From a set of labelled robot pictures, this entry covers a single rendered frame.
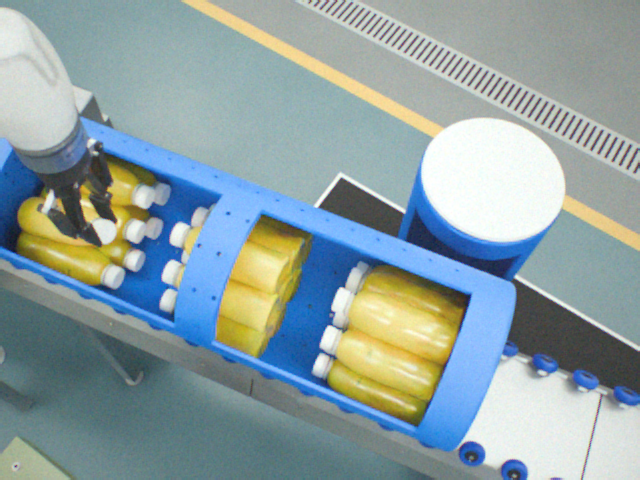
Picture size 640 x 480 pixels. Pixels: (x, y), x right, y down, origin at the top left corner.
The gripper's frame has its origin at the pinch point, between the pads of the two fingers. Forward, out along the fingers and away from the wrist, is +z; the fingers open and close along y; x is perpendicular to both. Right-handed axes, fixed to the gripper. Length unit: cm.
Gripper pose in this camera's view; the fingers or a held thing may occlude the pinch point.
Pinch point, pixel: (96, 221)
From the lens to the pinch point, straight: 109.6
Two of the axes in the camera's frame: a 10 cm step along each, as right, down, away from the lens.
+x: -9.2, -3.6, 1.5
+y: 3.9, -8.2, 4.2
